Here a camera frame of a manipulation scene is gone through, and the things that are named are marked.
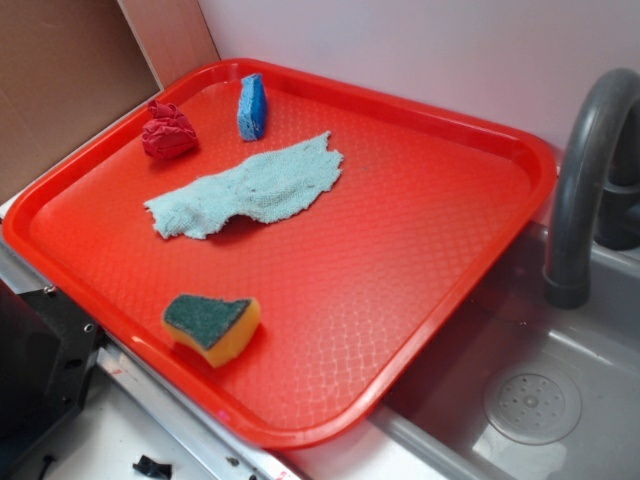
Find yellow green scrub sponge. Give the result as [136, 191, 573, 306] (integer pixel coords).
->
[162, 294, 261, 368]

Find blue sponge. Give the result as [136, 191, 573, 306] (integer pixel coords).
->
[237, 73, 267, 142]

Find red plastic tray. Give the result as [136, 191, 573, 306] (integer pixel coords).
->
[2, 59, 557, 450]

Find light blue microfiber cloth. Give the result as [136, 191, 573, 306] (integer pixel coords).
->
[144, 131, 344, 240]

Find crumpled red cloth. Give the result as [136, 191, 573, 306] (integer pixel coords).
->
[141, 100, 198, 160]

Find grey plastic sink basin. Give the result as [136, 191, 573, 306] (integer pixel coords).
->
[279, 214, 640, 480]

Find round sink drain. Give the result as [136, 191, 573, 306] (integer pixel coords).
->
[483, 362, 582, 446]

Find grey toy faucet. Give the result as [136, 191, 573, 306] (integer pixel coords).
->
[543, 68, 639, 309]

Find black tape scrap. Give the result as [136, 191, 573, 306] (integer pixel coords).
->
[132, 455, 173, 480]

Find brown cardboard panel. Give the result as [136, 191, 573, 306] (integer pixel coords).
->
[1, 1, 219, 202]

